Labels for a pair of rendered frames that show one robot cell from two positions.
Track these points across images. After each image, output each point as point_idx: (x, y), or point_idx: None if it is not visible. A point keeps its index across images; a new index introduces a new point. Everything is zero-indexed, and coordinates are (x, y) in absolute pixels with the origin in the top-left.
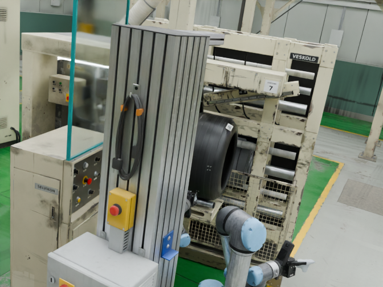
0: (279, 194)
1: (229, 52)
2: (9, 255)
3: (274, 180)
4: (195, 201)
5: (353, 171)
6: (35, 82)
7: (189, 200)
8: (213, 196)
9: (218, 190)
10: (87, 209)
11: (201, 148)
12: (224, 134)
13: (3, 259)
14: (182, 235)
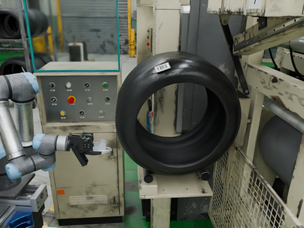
0: None
1: None
2: (132, 162)
3: (283, 205)
4: (90, 151)
5: None
6: (140, 31)
7: (68, 141)
8: (139, 164)
9: (140, 157)
10: (70, 125)
11: (121, 89)
12: (146, 74)
13: (127, 162)
14: (8, 163)
